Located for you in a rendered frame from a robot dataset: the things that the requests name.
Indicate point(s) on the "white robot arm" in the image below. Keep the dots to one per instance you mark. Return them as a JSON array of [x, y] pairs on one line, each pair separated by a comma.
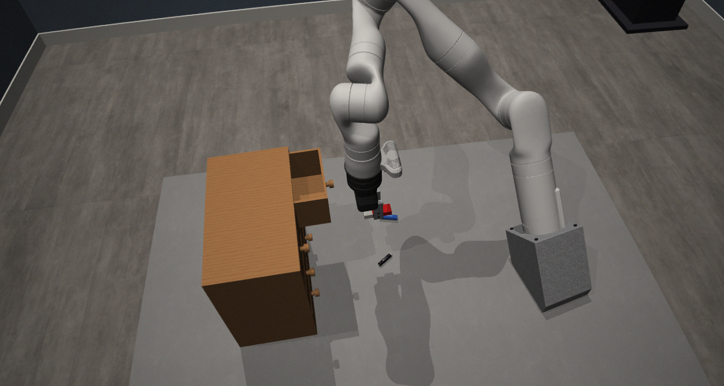
[[357, 107]]

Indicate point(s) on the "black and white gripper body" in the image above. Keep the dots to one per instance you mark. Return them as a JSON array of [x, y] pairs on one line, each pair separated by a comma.
[[365, 177]]

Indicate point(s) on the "red and white eraser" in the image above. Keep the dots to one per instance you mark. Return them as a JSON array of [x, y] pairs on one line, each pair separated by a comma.
[[386, 211]]

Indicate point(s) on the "small brown wooden chest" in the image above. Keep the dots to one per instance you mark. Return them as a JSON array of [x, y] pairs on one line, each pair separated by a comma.
[[250, 263]]

